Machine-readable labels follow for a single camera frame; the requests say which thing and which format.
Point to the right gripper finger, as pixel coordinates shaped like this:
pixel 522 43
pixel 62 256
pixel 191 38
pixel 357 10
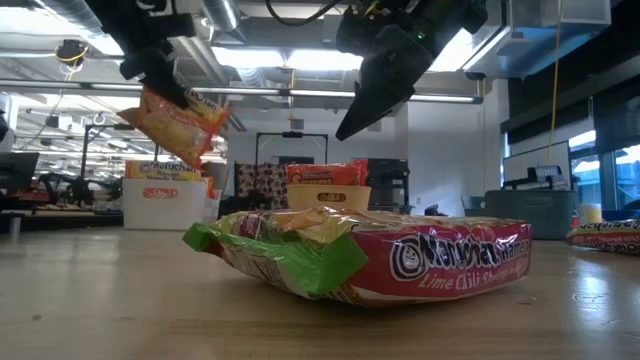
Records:
pixel 390 75

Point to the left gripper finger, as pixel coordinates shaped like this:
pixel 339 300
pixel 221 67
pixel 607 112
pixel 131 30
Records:
pixel 155 70

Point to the red Maruchan ramen pack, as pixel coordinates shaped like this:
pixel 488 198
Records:
pixel 325 175

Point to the ceiling light panel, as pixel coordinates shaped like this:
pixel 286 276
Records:
pixel 300 59

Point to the black cabinet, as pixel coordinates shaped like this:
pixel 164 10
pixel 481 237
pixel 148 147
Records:
pixel 390 185

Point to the background robot arms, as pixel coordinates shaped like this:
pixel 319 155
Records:
pixel 80 190

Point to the white plastic bin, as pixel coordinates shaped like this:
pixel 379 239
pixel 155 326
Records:
pixel 165 212

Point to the orange plastic bin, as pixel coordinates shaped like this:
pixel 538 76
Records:
pixel 300 197

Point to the patterned chair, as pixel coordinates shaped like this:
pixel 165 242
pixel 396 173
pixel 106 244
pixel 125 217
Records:
pixel 260 182

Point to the white board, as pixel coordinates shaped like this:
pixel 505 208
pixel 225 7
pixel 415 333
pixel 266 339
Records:
pixel 525 160

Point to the black monitor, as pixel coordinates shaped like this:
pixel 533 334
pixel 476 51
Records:
pixel 17 170

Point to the grey desk device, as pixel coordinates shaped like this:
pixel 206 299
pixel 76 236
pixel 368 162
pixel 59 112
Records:
pixel 542 175

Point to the blue-grey plastic bin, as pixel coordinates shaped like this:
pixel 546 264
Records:
pixel 530 215

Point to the yellow container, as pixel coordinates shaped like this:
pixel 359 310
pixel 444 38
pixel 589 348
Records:
pixel 591 215

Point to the grey wall vent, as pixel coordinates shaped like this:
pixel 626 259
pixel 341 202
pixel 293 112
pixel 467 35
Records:
pixel 297 124
pixel 374 126

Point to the large silver ceiling duct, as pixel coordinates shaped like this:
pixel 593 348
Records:
pixel 60 15

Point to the small silver ceiling duct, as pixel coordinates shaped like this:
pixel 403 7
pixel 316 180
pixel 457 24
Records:
pixel 222 12

